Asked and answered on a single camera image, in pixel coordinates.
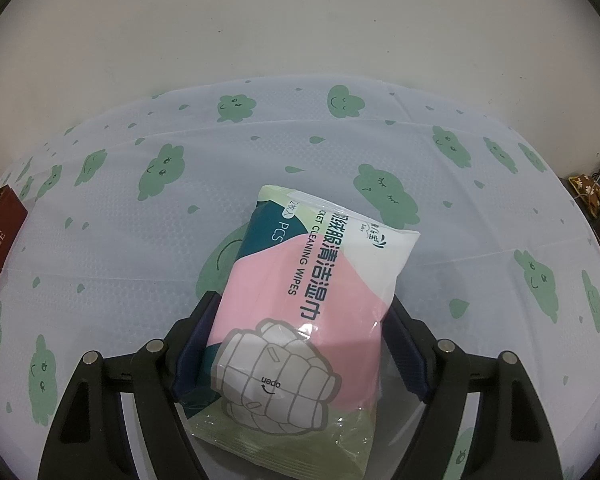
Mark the red rectangular tin box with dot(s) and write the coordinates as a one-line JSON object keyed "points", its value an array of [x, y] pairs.
{"points": [[0, 250]]}

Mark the pink green wet wipes packet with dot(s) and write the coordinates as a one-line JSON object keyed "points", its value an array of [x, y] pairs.
{"points": [[290, 300]]}

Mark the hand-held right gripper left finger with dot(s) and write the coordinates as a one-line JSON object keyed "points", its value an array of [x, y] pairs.
{"points": [[190, 360]]}

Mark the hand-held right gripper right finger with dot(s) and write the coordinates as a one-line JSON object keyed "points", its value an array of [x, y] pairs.
{"points": [[406, 356]]}

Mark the brown floral pouch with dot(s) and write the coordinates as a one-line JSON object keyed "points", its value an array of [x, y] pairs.
{"points": [[587, 187]]}

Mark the green cloud print tablecloth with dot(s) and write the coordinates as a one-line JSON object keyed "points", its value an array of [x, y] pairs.
{"points": [[330, 135]]}

